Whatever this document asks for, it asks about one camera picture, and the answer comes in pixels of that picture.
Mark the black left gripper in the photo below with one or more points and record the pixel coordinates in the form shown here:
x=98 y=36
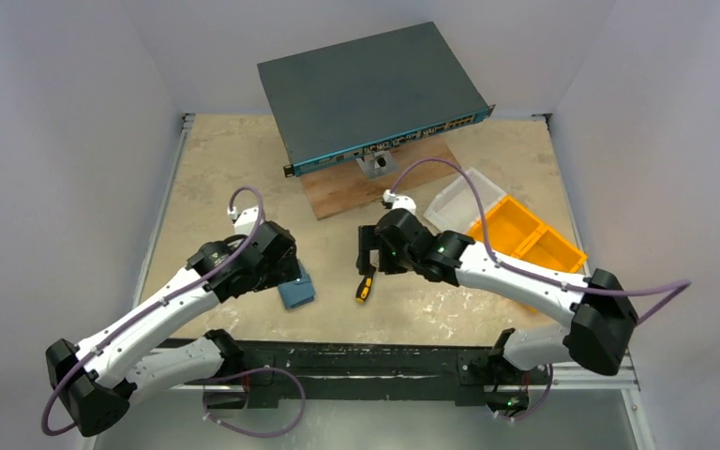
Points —
x=285 y=270

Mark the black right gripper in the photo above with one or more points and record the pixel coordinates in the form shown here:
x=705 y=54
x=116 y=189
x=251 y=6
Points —
x=367 y=247

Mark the blue card holder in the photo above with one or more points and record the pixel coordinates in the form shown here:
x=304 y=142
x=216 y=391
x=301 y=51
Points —
x=298 y=292

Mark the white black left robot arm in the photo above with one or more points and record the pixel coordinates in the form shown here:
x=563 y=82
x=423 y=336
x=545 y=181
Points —
x=96 y=380

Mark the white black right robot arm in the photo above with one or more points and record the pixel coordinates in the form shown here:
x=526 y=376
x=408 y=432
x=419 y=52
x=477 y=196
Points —
x=594 y=319

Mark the clear plastic bin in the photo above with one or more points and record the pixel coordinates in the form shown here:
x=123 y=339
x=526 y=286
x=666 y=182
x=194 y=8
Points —
x=455 y=208

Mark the orange plastic divided bin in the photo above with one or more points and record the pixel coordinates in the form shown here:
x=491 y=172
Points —
x=517 y=232

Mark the yellow black handled screwdriver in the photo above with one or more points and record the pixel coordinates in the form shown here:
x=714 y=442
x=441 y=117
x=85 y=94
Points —
x=364 y=288

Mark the small grey metal bracket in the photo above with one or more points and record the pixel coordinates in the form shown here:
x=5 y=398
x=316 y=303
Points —
x=377 y=164

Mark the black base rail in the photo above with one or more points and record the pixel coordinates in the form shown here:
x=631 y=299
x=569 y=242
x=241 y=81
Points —
x=366 y=372

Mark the grey network switch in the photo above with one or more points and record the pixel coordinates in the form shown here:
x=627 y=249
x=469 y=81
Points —
x=368 y=95

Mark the aluminium frame rail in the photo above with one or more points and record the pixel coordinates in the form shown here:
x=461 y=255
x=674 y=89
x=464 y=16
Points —
x=573 y=376

